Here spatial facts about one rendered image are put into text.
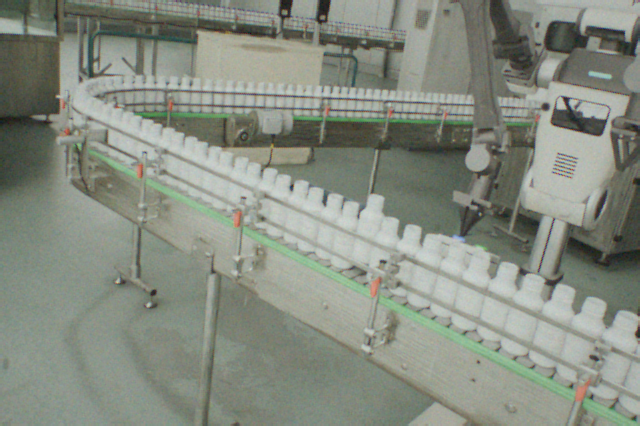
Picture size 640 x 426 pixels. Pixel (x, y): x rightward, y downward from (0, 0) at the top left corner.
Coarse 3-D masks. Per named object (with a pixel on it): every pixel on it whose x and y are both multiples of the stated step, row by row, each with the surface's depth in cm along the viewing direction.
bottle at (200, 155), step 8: (200, 144) 178; (200, 152) 176; (192, 160) 176; (200, 160) 175; (192, 168) 177; (192, 176) 178; (200, 176) 177; (200, 184) 178; (192, 192) 179; (200, 192) 179
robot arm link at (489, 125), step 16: (464, 0) 132; (480, 0) 130; (464, 16) 133; (480, 16) 132; (480, 32) 133; (480, 48) 134; (480, 64) 136; (480, 80) 137; (480, 96) 139; (496, 96) 141; (480, 112) 140; (496, 112) 139; (480, 128) 143; (496, 128) 140; (496, 144) 142
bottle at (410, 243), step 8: (408, 224) 135; (408, 232) 132; (416, 232) 132; (408, 240) 133; (416, 240) 133; (400, 248) 133; (408, 248) 132; (416, 248) 133; (400, 264) 134; (408, 264) 133; (400, 272) 134; (408, 272) 134; (400, 280) 135; (408, 280) 135; (400, 288) 135; (400, 296) 136
